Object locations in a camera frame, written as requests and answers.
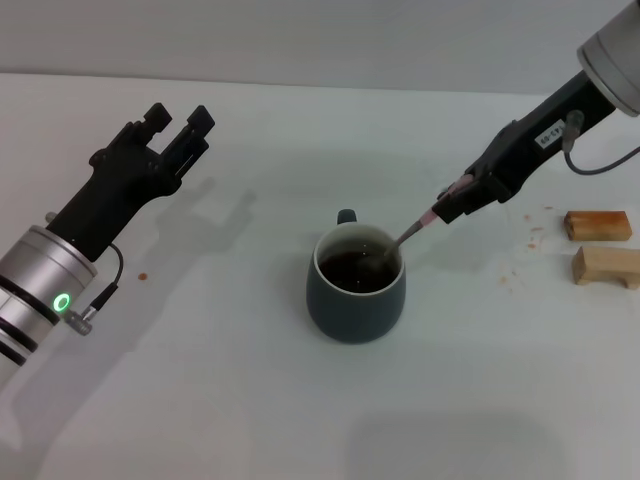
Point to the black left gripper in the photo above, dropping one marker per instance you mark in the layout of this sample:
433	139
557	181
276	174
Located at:
110	195

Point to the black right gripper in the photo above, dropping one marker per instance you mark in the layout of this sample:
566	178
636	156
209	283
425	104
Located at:
540	140

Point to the grey cup with coffee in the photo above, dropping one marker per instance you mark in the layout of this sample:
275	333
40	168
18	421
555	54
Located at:
355	310

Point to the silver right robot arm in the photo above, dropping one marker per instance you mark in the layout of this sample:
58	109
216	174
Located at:
615	50

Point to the brown stained wooden block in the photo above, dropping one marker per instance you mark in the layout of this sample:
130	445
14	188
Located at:
595	226

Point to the light notched wooden block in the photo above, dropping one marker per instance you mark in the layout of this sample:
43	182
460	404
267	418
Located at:
600	265

